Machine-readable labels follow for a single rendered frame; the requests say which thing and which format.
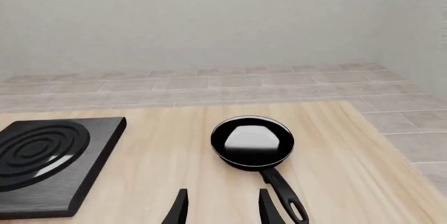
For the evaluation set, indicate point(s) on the black frying pan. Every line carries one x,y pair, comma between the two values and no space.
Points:
253,144

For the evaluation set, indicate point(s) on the flat black stove plate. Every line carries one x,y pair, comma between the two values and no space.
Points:
45,161

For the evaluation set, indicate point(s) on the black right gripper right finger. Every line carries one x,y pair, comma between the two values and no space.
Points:
268,212

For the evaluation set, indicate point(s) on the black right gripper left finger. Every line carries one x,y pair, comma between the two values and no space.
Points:
179,211

